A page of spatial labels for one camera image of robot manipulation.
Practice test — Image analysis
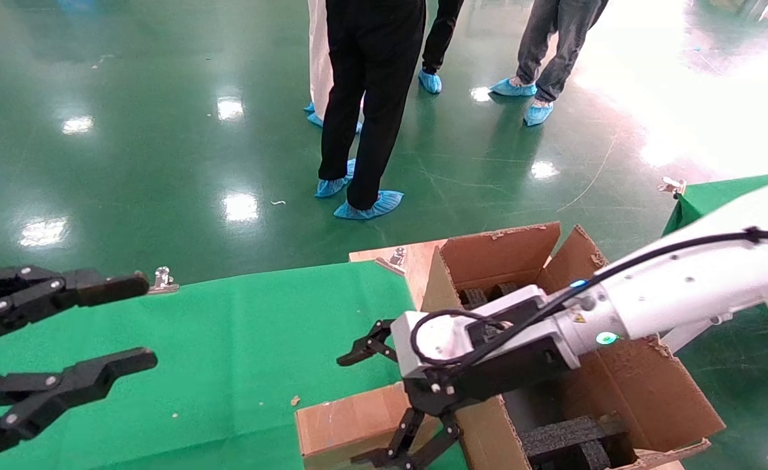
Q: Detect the person in white coat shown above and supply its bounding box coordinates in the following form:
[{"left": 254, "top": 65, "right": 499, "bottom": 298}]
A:
[{"left": 307, "top": 0, "right": 366, "bottom": 115}]

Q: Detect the large green table cloth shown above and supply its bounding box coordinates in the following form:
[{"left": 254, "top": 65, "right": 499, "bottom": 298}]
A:
[{"left": 0, "top": 260, "right": 469, "bottom": 470}]

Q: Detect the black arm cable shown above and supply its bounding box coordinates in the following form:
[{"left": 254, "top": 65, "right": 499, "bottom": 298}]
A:
[{"left": 411, "top": 227, "right": 768, "bottom": 386}]

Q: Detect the white metal strut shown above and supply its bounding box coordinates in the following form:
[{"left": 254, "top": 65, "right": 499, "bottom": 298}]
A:
[{"left": 661, "top": 313, "right": 733, "bottom": 356}]

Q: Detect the person in grey trousers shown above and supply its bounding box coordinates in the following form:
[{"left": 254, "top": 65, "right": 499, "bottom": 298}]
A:
[{"left": 516, "top": 0, "right": 609, "bottom": 103}]

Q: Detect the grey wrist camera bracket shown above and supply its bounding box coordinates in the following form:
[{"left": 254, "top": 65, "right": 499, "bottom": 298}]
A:
[{"left": 390, "top": 285, "right": 583, "bottom": 381}]

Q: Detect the small cardboard box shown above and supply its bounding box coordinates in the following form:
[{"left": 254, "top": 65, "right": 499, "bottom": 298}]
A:
[{"left": 294, "top": 382, "right": 443, "bottom": 470}]

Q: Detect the plywood board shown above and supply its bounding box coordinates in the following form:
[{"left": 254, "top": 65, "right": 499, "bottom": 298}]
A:
[{"left": 349, "top": 238, "right": 450, "bottom": 311}]

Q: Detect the person in black trousers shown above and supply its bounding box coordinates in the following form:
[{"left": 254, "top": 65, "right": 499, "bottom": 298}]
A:
[
  {"left": 318, "top": 0, "right": 427, "bottom": 211},
  {"left": 421, "top": 0, "right": 466, "bottom": 76}
]

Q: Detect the large open cardboard carton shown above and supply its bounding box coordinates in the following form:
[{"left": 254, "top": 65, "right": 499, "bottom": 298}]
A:
[{"left": 421, "top": 222, "right": 727, "bottom": 470}]

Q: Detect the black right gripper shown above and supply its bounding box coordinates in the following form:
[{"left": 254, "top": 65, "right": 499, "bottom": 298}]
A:
[{"left": 337, "top": 319, "right": 583, "bottom": 470}]

